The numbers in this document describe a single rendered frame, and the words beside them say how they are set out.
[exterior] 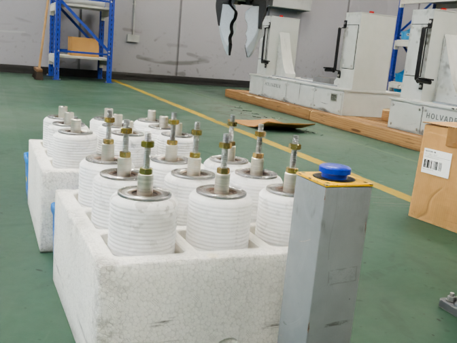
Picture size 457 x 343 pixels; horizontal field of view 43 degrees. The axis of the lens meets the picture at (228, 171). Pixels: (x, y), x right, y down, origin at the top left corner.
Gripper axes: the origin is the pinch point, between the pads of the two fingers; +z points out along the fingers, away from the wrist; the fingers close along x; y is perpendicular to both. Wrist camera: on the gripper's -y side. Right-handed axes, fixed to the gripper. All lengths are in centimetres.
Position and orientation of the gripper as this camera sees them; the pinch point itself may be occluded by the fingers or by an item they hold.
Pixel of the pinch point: (237, 48)
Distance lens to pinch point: 110.2
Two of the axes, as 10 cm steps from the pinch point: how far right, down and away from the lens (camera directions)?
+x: -9.2, -1.6, 3.7
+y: 3.9, -1.5, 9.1
